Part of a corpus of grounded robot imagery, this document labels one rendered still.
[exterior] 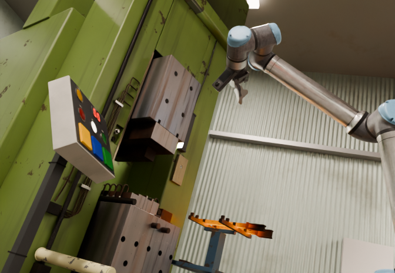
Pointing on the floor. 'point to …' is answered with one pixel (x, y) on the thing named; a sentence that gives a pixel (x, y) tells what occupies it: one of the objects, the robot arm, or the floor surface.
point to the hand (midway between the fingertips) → (230, 95)
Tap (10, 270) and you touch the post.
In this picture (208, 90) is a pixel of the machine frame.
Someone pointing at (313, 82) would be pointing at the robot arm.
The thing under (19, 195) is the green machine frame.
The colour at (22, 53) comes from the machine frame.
